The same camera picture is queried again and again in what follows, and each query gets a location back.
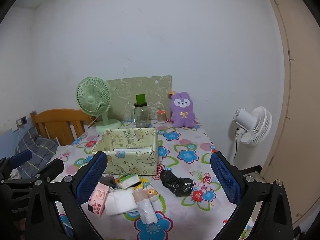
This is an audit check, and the green printed board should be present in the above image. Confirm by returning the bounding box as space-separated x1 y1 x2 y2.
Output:
106 75 172 122

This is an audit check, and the clear plastic roll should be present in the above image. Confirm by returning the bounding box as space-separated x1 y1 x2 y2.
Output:
132 188 158 225

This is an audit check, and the glass jar with green lid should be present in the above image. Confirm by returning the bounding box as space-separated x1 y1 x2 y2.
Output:
130 94 150 128

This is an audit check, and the cartoon print tissue packet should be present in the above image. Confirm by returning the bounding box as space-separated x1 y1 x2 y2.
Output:
134 179 160 202

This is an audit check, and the pink tissue packet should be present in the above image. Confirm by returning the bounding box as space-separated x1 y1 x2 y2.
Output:
87 182 110 216

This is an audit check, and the white standing fan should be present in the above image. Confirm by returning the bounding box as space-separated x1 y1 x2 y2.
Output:
229 106 272 160

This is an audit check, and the purple plush bunny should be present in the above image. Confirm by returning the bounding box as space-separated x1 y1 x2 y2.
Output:
168 90 197 128

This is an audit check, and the white soft pack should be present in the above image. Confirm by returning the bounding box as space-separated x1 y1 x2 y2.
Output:
105 188 138 216

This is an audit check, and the cotton swab jar orange lid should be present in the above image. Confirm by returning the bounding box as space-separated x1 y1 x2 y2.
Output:
156 107 167 123

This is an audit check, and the floral tablecloth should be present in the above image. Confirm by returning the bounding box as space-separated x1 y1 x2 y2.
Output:
50 120 253 240

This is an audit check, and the beige door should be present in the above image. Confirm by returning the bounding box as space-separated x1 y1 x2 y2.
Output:
262 0 320 230

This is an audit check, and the grey plaid pillow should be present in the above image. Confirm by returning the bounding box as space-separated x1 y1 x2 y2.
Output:
14 126 58 178

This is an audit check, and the dark grey cloth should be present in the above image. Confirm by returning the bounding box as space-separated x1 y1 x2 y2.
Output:
99 176 120 189

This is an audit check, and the wooden bed headboard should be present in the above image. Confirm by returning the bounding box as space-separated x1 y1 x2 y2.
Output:
30 109 97 146

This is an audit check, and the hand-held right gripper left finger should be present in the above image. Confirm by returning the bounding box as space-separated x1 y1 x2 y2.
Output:
24 151 108 240

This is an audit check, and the green and white packet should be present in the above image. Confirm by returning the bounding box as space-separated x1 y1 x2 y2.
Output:
117 174 140 190

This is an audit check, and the yellow-green printed storage box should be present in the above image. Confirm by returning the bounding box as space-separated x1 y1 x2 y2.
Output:
91 127 158 175

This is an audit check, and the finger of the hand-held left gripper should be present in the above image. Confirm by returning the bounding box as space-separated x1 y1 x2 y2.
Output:
0 149 33 178
5 158 64 184

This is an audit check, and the green desk fan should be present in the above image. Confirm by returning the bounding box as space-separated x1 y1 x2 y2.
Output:
76 76 122 133

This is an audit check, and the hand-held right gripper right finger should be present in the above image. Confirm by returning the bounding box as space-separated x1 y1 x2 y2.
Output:
210 151 294 240

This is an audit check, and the black plastic bag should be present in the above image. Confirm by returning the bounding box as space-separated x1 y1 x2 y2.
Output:
159 169 194 197

